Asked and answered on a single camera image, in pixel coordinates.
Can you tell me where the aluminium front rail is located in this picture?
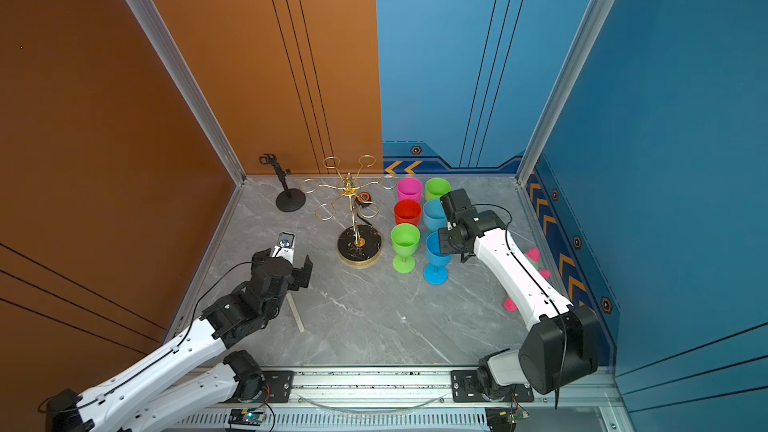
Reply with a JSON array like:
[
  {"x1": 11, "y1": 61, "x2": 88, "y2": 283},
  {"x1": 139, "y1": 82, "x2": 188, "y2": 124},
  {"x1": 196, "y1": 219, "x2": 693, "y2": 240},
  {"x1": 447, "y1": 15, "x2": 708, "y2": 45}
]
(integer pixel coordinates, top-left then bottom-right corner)
[{"x1": 107, "y1": 364, "x2": 637, "y2": 432}]

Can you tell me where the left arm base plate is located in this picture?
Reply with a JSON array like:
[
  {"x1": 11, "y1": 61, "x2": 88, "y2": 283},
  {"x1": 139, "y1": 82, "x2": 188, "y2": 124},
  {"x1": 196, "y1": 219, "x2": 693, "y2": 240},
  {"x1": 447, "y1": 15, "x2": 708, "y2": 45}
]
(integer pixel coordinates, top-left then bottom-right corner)
[{"x1": 222, "y1": 369, "x2": 295, "y2": 405}]

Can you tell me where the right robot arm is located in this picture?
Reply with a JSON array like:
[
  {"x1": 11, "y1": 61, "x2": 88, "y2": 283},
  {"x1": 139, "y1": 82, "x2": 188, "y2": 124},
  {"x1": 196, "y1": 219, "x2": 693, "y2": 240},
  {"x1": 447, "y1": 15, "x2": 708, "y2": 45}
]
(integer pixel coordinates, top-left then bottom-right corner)
[{"x1": 438, "y1": 189, "x2": 601, "y2": 400}]

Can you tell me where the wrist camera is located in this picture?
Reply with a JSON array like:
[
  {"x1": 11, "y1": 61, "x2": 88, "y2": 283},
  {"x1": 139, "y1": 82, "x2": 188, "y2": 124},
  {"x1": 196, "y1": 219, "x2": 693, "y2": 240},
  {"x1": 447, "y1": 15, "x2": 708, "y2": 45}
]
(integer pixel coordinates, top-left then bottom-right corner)
[
  {"x1": 440, "y1": 196, "x2": 455, "y2": 229},
  {"x1": 270, "y1": 232, "x2": 296, "y2": 264}
]

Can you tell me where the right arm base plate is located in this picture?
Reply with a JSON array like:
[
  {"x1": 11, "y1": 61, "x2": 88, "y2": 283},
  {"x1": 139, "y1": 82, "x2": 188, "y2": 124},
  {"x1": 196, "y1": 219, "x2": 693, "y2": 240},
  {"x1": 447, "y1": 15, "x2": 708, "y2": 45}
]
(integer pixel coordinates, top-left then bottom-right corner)
[{"x1": 450, "y1": 369, "x2": 534, "y2": 403}]

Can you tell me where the green wine glass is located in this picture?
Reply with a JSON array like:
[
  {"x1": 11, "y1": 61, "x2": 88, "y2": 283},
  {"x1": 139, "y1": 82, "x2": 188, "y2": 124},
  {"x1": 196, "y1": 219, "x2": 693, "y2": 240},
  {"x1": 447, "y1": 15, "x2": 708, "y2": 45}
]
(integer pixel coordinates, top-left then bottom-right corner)
[
  {"x1": 391, "y1": 223, "x2": 421, "y2": 274},
  {"x1": 424, "y1": 177, "x2": 452, "y2": 202}
]

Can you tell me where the plush toy pink green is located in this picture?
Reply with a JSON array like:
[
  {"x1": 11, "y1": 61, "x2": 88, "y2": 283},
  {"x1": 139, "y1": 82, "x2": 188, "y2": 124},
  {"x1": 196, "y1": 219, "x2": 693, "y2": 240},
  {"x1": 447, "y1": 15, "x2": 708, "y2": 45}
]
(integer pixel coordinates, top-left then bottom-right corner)
[{"x1": 503, "y1": 247, "x2": 551, "y2": 312}]

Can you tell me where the red wine glass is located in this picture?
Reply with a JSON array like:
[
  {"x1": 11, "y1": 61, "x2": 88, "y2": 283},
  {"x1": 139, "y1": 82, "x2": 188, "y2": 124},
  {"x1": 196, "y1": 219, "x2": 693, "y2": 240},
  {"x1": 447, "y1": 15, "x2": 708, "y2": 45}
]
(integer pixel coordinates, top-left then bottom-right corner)
[{"x1": 394, "y1": 199, "x2": 422, "y2": 227}]

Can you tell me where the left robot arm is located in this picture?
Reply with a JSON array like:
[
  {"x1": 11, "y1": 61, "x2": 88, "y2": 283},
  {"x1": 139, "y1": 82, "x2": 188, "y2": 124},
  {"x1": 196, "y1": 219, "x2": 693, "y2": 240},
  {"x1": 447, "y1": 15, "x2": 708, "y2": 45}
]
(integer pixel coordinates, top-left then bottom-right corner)
[{"x1": 44, "y1": 246, "x2": 313, "y2": 431}]

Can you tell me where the magenta wine glass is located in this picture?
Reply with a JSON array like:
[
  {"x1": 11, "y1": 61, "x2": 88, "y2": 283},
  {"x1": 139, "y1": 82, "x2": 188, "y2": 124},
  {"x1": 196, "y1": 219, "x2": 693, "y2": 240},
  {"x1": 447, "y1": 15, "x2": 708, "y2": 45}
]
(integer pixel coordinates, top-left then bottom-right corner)
[{"x1": 397, "y1": 177, "x2": 423, "y2": 203}]

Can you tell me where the circuit board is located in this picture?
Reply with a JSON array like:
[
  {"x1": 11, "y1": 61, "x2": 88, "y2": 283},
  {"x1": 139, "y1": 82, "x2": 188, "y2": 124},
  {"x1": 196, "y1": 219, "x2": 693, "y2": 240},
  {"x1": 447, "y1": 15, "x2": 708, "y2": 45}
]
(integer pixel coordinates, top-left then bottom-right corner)
[
  {"x1": 227, "y1": 408, "x2": 268, "y2": 428},
  {"x1": 485, "y1": 408, "x2": 530, "y2": 432}
]

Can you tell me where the blue wine glass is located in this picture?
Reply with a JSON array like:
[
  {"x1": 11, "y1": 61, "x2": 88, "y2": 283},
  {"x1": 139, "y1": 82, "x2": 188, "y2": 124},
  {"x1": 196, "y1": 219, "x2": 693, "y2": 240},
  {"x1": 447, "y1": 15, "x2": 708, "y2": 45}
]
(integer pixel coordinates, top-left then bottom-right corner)
[
  {"x1": 422, "y1": 199, "x2": 447, "y2": 232},
  {"x1": 423, "y1": 231, "x2": 451, "y2": 285}
]

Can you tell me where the right circuit board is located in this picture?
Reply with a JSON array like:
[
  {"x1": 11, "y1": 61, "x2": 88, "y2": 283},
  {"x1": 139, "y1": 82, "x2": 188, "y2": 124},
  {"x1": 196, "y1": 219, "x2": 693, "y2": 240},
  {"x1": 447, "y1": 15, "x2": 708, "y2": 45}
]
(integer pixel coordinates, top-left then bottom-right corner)
[{"x1": 485, "y1": 408, "x2": 530, "y2": 432}]

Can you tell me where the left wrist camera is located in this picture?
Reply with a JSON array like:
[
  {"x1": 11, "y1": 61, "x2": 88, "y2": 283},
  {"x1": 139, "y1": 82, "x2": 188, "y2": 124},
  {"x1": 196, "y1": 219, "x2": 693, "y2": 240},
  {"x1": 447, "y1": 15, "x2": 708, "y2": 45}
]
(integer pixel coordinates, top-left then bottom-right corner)
[{"x1": 270, "y1": 232, "x2": 296, "y2": 264}]

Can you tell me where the wooden ruler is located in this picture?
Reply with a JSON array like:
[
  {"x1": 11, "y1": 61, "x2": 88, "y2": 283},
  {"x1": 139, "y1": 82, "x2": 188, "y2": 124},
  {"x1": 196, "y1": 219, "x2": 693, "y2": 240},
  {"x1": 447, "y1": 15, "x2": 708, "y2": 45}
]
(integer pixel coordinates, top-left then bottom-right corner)
[{"x1": 286, "y1": 292, "x2": 306, "y2": 333}]

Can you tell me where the left circuit board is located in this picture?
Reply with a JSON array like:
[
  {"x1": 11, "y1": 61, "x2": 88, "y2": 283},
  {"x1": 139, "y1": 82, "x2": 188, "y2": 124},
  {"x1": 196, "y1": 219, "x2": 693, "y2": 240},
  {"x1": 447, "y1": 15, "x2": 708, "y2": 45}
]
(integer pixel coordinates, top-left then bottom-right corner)
[{"x1": 227, "y1": 408, "x2": 268, "y2": 428}]

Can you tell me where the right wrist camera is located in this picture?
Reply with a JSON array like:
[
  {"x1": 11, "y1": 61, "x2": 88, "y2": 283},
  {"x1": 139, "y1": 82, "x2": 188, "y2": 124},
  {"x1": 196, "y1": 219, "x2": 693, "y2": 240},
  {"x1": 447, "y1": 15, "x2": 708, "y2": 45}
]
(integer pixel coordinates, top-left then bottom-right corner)
[{"x1": 440, "y1": 196, "x2": 455, "y2": 229}]

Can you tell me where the gold wine glass rack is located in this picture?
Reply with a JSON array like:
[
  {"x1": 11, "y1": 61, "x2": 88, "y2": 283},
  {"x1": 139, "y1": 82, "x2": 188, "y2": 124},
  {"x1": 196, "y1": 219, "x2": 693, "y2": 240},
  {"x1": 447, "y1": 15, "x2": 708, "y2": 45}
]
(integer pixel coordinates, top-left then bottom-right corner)
[{"x1": 299, "y1": 154, "x2": 395, "y2": 268}]

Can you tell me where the black phone stand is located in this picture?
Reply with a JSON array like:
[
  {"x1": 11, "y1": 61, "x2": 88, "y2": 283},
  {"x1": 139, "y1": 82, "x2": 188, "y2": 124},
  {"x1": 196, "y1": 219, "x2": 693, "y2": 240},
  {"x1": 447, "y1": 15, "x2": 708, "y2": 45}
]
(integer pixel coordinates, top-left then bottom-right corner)
[{"x1": 259, "y1": 153, "x2": 306, "y2": 212}]

